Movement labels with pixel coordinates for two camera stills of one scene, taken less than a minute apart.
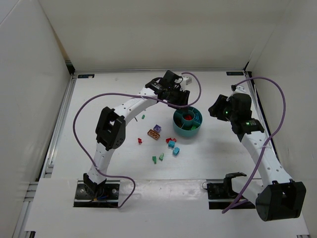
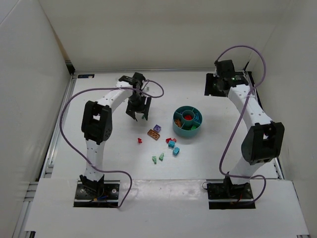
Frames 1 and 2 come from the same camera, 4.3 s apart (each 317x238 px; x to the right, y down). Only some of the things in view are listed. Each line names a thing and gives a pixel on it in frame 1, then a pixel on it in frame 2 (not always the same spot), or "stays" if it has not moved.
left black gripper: (179, 99) -> (138, 108)
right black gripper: (215, 109) -> (211, 85)
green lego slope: (161, 156) stays
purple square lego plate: (157, 128) stays
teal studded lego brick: (176, 151) stays
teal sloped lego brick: (171, 143) stays
